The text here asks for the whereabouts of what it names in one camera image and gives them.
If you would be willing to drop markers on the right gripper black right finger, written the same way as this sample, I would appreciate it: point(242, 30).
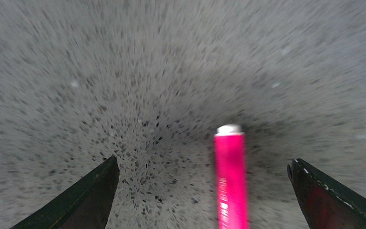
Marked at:
point(325, 202)

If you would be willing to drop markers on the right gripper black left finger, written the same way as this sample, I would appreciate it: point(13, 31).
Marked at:
point(84, 205)

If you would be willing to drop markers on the pink highlighter pen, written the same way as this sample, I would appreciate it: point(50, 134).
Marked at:
point(229, 151)

